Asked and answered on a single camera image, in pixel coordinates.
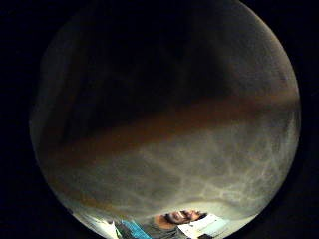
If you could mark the blue panel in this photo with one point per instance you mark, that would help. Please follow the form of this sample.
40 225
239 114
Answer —
137 229

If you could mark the white ceiling light panel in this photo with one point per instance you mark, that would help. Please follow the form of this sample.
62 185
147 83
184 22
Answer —
203 225

